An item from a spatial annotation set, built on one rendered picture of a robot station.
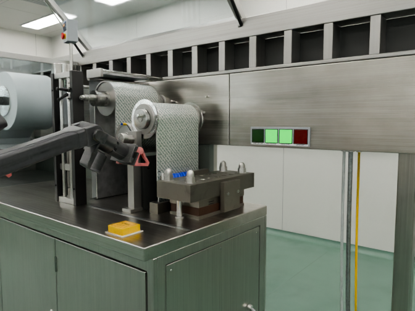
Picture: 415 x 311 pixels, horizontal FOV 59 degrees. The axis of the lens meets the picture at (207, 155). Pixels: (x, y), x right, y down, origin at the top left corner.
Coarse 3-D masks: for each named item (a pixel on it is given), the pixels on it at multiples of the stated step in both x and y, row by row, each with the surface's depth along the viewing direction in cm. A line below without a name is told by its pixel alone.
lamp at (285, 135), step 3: (282, 132) 138; (285, 132) 137; (288, 132) 137; (291, 132) 136; (282, 135) 138; (285, 135) 138; (288, 135) 137; (291, 135) 136; (282, 138) 138; (285, 138) 138; (288, 138) 137; (282, 141) 139; (285, 141) 138; (288, 141) 137
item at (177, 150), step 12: (156, 132) 135; (168, 132) 140; (180, 132) 145; (192, 132) 150; (156, 144) 136; (168, 144) 140; (180, 144) 145; (192, 144) 151; (156, 156) 136; (168, 156) 140; (180, 156) 146; (192, 156) 151; (156, 168) 137; (180, 168) 146; (192, 168) 152
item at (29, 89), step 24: (0, 72) 188; (24, 72) 198; (48, 72) 208; (0, 96) 189; (24, 96) 199; (48, 96) 209; (24, 120) 199; (48, 120) 210; (0, 144) 190; (24, 168) 201; (48, 168) 211
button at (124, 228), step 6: (120, 222) 115; (126, 222) 115; (132, 222) 115; (108, 228) 113; (114, 228) 111; (120, 228) 109; (126, 228) 110; (132, 228) 111; (138, 228) 113; (120, 234) 109; (126, 234) 110
